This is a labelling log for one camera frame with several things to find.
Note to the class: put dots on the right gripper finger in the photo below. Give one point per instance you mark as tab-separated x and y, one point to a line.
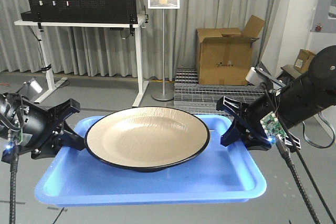
253	139
231	106

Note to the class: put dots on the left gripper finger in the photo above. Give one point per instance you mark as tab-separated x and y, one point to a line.
61	112
64	135

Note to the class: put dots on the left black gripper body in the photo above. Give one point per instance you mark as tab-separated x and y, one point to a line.
24	126

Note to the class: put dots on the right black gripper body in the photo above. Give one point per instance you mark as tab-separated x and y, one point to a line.
262	116

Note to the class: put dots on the blue plastic tray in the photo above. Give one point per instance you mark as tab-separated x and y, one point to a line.
218	175

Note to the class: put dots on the beige plate black rim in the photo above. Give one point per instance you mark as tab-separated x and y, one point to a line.
147	139

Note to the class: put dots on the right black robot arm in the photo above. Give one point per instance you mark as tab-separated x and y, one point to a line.
299	100

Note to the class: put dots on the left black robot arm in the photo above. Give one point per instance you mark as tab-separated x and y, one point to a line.
43	131

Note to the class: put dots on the metal grating stack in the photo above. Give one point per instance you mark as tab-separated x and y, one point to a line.
195	98

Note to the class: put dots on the large open cardboard box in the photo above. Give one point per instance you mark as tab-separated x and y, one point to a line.
224	54

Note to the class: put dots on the small cardboard box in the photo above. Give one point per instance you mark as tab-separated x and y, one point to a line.
303	60

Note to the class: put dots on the grey curtain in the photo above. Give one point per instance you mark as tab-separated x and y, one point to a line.
168	40

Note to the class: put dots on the sign on metal stand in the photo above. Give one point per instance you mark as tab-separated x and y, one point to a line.
163	5

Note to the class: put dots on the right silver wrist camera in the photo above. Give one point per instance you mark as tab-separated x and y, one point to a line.
257	76

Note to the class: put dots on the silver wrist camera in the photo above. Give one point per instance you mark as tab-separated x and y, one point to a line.
32	87
257	76

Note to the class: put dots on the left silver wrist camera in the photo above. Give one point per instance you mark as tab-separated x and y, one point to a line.
32	87

